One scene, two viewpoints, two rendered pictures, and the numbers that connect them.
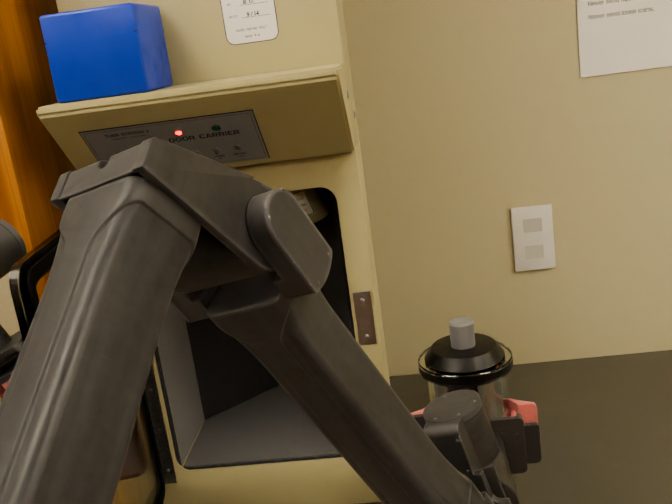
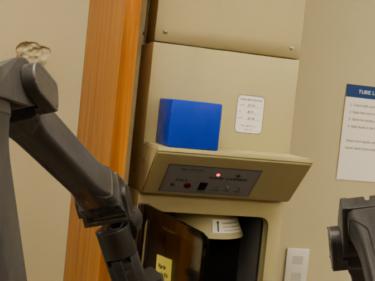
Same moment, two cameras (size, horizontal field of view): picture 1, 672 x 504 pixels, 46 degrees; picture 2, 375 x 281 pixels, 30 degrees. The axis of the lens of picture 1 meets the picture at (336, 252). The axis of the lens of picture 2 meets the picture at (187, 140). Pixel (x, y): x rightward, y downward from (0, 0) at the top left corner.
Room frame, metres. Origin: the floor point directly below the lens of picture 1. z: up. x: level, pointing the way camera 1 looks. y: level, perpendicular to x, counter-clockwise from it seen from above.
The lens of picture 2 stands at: (-0.36, 0.74, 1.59)
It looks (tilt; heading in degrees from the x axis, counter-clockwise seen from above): 3 degrees down; 337
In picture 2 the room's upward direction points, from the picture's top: 6 degrees clockwise
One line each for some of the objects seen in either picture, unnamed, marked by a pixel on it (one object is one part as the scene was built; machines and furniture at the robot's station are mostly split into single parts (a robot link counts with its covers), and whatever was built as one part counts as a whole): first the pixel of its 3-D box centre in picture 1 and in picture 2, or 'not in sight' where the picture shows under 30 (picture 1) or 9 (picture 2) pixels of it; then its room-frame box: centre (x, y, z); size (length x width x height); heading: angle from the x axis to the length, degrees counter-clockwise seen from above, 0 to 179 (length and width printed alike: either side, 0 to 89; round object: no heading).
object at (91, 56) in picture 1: (110, 52); (188, 124); (0.90, 0.21, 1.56); 0.10 x 0.10 x 0.09; 84
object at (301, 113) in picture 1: (204, 129); (225, 175); (0.89, 0.13, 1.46); 0.32 x 0.11 x 0.10; 84
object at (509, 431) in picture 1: (479, 458); not in sight; (0.74, -0.12, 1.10); 0.10 x 0.07 x 0.07; 84
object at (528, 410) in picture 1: (502, 423); not in sight; (0.81, -0.16, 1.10); 0.09 x 0.07 x 0.07; 174
